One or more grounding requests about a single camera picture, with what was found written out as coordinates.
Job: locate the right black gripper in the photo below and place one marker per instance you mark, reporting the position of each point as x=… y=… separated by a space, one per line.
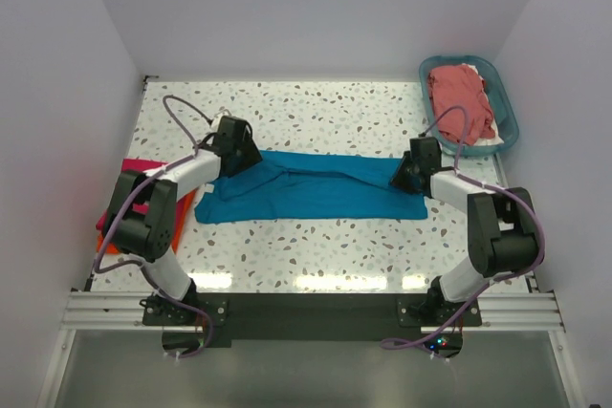
x=397 y=179

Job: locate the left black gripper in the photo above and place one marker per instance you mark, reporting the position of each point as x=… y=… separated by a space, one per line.
x=251 y=158

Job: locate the blue t shirt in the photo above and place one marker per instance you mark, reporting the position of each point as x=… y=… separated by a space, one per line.
x=288 y=185

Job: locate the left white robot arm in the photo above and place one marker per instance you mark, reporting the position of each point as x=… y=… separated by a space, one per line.
x=141 y=216

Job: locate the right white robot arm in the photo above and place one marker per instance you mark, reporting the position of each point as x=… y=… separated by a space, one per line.
x=505 y=238

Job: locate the folded orange t shirt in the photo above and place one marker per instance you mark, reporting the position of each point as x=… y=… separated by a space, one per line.
x=182 y=207

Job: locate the white cloth in basket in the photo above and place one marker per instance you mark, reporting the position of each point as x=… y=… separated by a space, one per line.
x=484 y=129

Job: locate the salmon pink t shirt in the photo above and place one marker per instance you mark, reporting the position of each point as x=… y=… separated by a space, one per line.
x=453 y=85

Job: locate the teal plastic basket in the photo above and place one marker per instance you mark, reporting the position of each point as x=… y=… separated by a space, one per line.
x=451 y=123

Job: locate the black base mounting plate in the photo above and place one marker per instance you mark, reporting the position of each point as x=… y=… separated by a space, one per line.
x=395 y=321

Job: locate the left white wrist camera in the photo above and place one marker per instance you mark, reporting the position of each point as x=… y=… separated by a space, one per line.
x=216 y=121

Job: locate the aluminium frame rail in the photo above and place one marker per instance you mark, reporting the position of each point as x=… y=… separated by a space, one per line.
x=117 y=308

